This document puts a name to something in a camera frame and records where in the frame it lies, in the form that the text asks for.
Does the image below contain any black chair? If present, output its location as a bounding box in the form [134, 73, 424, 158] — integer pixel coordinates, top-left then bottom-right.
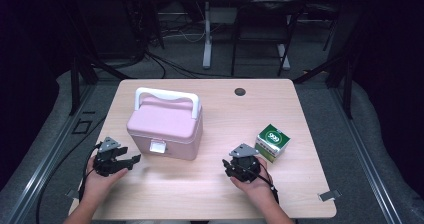
[230, 0, 306, 78]

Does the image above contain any green and white carton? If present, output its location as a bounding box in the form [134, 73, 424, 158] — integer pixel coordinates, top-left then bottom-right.
[254, 123, 291, 164]

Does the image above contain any aluminium floor rail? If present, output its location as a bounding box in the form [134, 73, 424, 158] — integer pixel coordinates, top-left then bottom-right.
[6, 83, 98, 224]
[329, 87, 403, 224]

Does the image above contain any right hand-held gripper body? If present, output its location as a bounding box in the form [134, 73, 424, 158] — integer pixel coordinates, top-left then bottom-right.
[229, 143, 264, 184]

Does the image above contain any left hand-held gripper cable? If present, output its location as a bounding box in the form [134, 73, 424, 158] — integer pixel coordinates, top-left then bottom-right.
[35, 116, 108, 224]

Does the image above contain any hand-held gripper cable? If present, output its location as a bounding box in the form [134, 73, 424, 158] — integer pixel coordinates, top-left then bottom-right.
[35, 116, 108, 224]
[256, 160, 280, 205]

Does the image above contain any person's right hand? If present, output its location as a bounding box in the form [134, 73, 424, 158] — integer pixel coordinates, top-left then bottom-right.
[229, 166, 277, 205]

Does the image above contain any metal table bracket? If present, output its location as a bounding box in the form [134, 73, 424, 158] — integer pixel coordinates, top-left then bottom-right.
[65, 188, 81, 200]
[318, 189, 342, 202]

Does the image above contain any white desk with metal legs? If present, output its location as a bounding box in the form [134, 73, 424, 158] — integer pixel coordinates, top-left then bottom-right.
[183, 0, 334, 71]

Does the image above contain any black floor cable bundle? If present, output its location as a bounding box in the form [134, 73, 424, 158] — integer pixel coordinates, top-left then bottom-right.
[143, 48, 234, 80]

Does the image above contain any person's left hand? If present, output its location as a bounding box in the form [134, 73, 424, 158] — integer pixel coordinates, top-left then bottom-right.
[81, 156, 129, 203]

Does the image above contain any right hand-held gripper cable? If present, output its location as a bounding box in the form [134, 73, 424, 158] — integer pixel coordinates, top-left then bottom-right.
[256, 160, 280, 205]

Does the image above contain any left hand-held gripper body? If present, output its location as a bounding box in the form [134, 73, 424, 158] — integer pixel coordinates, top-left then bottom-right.
[93, 136, 126, 177]

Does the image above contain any black frame post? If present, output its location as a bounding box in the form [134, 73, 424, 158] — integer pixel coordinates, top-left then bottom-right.
[68, 57, 83, 117]

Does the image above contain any pink storage box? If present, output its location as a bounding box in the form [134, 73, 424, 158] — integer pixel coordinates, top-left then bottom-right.
[126, 87, 204, 162]

